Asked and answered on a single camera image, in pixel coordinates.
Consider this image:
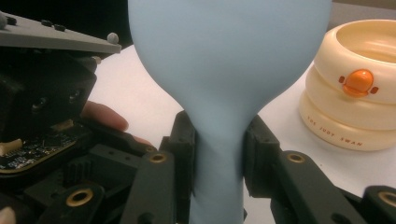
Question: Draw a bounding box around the light blue hairbrush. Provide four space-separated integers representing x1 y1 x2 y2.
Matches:
127 0 333 224

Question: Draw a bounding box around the white table mat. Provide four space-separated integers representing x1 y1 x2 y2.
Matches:
88 45 396 224

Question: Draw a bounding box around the cream ribbed cup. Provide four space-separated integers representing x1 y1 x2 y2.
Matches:
298 19 396 152

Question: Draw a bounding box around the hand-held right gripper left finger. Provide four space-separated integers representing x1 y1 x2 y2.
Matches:
120 110 198 224

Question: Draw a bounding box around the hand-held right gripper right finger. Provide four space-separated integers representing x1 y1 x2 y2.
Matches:
242 114 368 224

